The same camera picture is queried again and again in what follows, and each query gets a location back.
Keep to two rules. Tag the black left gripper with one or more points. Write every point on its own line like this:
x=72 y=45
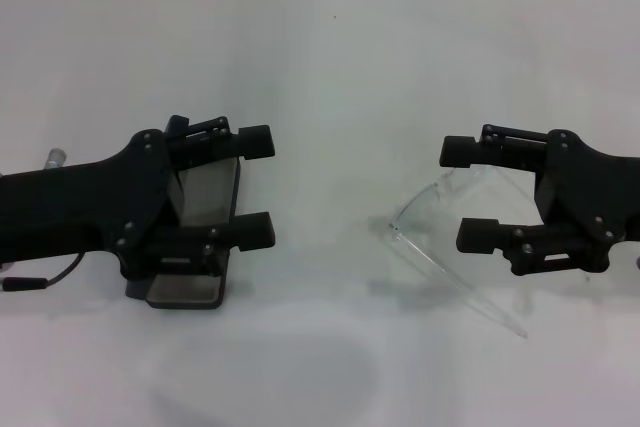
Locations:
x=75 y=207

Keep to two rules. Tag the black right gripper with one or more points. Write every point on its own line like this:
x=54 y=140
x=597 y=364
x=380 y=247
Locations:
x=600 y=187

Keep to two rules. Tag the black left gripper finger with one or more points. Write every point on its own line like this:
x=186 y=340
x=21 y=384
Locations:
x=257 y=142
x=255 y=232

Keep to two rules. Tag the black glasses case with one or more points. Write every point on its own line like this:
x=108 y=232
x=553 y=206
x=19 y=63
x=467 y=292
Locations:
x=205 y=187

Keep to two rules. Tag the clear white glasses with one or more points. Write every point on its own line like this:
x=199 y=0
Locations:
x=395 y=232

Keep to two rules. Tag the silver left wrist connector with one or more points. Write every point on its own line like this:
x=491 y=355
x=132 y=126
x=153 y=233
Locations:
x=56 y=158

